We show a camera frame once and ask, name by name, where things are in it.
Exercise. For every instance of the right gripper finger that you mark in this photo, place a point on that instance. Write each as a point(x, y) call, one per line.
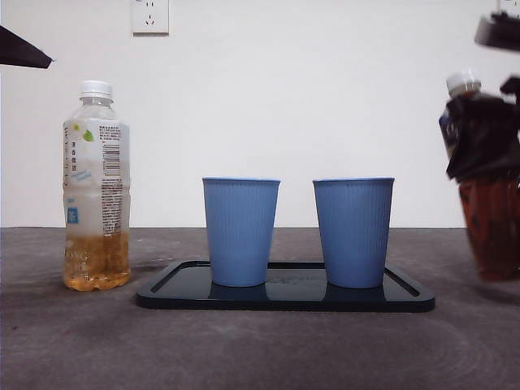
point(487, 134)

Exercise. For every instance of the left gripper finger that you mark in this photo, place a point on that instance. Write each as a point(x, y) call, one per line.
point(20, 53)

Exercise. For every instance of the dark oolong tea bottle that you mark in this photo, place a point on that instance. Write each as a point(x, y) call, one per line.
point(495, 227)

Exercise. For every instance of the jasmine oolong tea bottle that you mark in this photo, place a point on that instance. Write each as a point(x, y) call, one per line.
point(97, 260)

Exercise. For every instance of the blue ribbed plastic cup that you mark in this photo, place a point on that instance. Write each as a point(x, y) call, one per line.
point(239, 231)
point(353, 231)

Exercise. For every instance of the dark rectangular tray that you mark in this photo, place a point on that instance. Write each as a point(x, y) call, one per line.
point(292, 298)

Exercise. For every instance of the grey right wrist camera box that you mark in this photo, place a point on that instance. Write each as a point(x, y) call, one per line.
point(499, 30)

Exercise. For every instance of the white wall socket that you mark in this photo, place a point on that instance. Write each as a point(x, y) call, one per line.
point(510, 4)
point(150, 18)

